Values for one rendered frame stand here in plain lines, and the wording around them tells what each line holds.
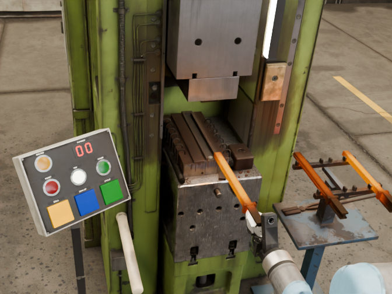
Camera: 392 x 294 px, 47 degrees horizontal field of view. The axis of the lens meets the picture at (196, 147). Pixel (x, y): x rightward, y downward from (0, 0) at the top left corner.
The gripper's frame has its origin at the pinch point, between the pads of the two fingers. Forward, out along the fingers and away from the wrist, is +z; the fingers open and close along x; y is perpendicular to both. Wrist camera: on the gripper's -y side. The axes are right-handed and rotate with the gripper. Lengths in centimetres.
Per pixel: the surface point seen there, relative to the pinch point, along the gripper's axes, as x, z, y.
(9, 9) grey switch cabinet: -120, 567, 103
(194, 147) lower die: -5, 52, 8
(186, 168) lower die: -11.1, 41.6, 11.2
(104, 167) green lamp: -46, 30, -2
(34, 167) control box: -69, 24, -9
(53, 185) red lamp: -63, 22, -3
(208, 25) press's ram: -7, 43, -50
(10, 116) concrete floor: -105, 277, 112
